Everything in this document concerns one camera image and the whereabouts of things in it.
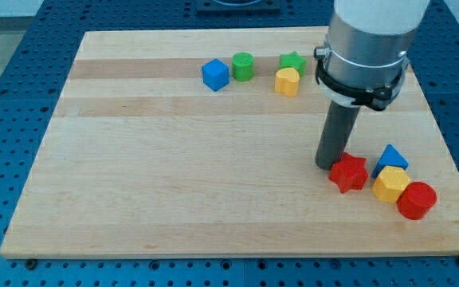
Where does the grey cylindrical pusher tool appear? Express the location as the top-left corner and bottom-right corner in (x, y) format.
(314, 101), (360, 171)

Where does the red star block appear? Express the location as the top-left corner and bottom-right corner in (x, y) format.
(328, 152), (369, 194)

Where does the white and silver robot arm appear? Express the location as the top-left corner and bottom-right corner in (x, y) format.
(313, 0), (430, 170)

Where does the green star block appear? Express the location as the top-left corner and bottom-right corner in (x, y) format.
(279, 51), (307, 77)

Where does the blue triangle block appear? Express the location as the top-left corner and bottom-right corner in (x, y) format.
(371, 144), (409, 179)

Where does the yellow heart block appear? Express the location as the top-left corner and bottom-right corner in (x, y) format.
(274, 67), (300, 97)

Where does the yellow hexagon block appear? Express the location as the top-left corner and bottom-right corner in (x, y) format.
(372, 166), (410, 203)

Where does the red cylinder block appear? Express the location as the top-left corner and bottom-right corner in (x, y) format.
(396, 182), (437, 220)

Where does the green cylinder block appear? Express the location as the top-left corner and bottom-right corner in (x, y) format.
(232, 52), (254, 82)

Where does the blue cube block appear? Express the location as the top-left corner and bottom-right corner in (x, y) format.
(202, 59), (230, 92)

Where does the wooden board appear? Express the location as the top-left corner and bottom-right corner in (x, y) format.
(0, 27), (459, 259)

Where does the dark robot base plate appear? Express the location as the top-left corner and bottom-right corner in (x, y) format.
(195, 0), (281, 14)

